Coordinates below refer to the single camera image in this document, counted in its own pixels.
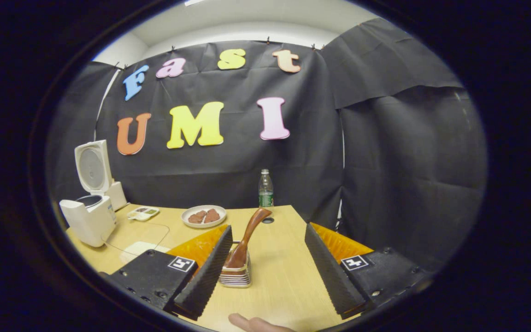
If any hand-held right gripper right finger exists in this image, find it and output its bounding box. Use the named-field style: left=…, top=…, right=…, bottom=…
left=304, top=223, right=434, bottom=320

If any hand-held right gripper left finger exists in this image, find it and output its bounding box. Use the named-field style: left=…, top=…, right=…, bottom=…
left=102, top=225, right=234, bottom=322

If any metal chopstick holder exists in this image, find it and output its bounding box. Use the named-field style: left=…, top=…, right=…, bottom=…
left=218, top=242, right=252, bottom=289

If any brown wooden spoon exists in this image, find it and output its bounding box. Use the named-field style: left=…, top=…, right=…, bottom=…
left=225, top=207, right=272, bottom=269

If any white rice cooker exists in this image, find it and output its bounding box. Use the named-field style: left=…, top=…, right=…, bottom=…
left=59, top=140, right=118, bottom=248

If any white round plate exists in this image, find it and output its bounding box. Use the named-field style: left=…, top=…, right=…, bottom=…
left=181, top=205, right=227, bottom=229

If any white divided sauce dish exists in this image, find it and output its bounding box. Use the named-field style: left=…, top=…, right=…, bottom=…
left=126, top=206, right=160, bottom=222

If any clear plastic water bottle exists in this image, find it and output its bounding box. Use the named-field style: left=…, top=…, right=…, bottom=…
left=259, top=169, right=274, bottom=208

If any black backdrop cloth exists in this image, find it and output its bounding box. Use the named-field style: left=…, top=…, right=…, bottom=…
left=47, top=18, right=488, bottom=277

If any white toaster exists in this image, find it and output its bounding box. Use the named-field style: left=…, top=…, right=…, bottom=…
left=108, top=181, right=128, bottom=212

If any thin rice cooker cable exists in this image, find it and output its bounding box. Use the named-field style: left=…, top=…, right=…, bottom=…
left=102, top=223, right=171, bottom=256

